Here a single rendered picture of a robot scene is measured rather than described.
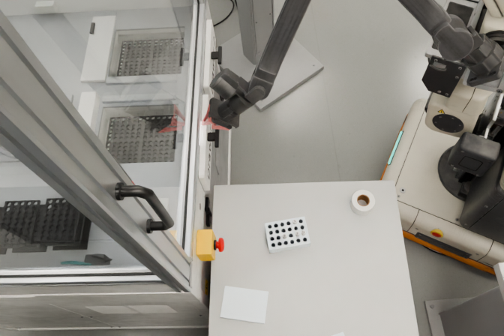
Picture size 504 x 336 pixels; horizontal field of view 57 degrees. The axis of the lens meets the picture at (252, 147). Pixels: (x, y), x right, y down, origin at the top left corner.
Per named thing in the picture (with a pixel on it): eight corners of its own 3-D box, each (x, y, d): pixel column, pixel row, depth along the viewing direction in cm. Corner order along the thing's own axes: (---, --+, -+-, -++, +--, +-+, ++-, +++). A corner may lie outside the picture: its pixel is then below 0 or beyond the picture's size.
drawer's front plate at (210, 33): (215, 39, 170) (211, 18, 161) (213, 105, 157) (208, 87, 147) (211, 39, 171) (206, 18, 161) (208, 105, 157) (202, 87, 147)
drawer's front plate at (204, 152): (213, 112, 156) (208, 93, 146) (209, 191, 143) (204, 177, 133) (208, 112, 156) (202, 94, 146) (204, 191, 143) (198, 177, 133)
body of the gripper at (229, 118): (208, 99, 135) (223, 88, 130) (236, 111, 141) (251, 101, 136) (206, 118, 132) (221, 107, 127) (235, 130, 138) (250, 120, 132)
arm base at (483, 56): (502, 78, 109) (513, 42, 113) (481, 56, 106) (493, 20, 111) (469, 88, 116) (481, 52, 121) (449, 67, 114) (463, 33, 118)
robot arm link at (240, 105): (253, 109, 126) (259, 95, 130) (235, 93, 124) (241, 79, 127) (238, 118, 131) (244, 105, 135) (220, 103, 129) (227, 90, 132)
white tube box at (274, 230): (304, 220, 142) (304, 216, 139) (310, 246, 139) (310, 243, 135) (265, 226, 142) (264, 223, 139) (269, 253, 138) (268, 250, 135)
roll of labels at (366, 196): (350, 214, 142) (352, 211, 139) (349, 193, 145) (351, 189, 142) (373, 216, 142) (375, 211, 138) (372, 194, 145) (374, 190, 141)
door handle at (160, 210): (178, 220, 82) (150, 178, 66) (176, 235, 81) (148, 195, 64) (151, 221, 83) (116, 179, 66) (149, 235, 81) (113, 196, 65)
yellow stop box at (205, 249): (218, 235, 134) (214, 228, 127) (217, 260, 130) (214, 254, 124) (200, 236, 134) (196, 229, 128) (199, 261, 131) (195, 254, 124)
